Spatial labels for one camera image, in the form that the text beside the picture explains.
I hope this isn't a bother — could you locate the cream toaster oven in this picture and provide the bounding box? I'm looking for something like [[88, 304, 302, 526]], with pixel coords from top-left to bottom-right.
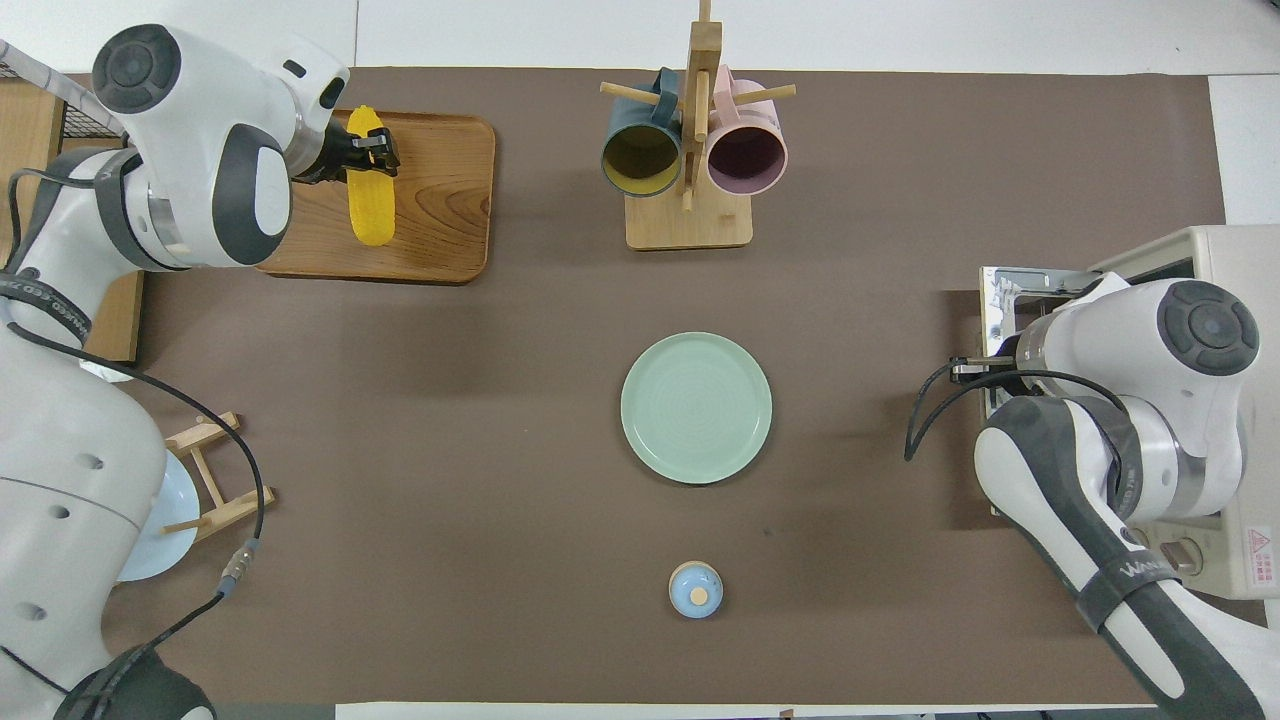
[[1090, 225, 1280, 601]]

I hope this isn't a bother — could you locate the glass oven door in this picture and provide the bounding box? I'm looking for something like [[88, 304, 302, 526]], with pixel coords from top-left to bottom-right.
[[978, 265, 1111, 517]]

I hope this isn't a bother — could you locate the wire basket wooden shelf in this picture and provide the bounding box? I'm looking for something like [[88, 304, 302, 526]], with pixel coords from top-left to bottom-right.
[[0, 40, 147, 364]]

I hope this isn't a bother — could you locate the pink mug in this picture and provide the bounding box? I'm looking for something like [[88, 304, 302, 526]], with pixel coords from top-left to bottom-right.
[[705, 65, 790, 197]]

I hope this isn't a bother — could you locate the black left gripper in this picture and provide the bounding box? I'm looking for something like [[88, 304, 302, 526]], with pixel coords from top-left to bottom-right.
[[320, 126, 402, 183]]

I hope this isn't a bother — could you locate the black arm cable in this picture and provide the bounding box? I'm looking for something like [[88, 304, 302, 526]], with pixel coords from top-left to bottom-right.
[[903, 355, 1133, 463], [0, 165, 269, 701]]

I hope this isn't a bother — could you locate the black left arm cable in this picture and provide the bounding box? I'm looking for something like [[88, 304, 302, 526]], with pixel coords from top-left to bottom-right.
[[0, 165, 269, 701]]

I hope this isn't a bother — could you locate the wooden plate rack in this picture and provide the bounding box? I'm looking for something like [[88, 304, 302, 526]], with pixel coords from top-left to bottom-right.
[[165, 410, 276, 543]]

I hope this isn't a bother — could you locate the brown table mat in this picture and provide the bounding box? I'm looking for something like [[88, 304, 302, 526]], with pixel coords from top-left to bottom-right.
[[60, 68, 1229, 704]]

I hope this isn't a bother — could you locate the light blue plate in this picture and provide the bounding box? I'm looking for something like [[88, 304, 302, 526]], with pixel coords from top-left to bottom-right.
[[115, 450, 201, 583]]

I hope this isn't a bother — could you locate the pale green plate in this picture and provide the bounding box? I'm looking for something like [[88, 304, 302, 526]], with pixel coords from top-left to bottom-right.
[[620, 332, 774, 486]]

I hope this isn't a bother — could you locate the wooden serving tray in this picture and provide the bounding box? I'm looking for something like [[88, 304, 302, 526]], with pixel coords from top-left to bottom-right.
[[255, 107, 497, 285]]

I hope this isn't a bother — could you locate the yellow corn cob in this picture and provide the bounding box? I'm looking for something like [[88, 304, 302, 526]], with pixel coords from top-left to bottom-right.
[[345, 105, 398, 247]]

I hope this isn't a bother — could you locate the wooden mug tree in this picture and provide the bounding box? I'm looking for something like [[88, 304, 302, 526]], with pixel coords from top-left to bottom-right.
[[600, 0, 798, 251]]

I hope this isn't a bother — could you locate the dark blue mug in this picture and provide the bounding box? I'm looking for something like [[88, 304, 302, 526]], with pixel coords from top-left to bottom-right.
[[600, 68, 685, 199]]

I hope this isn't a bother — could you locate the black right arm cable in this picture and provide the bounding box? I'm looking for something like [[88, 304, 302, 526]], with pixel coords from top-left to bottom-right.
[[903, 355, 1133, 463]]

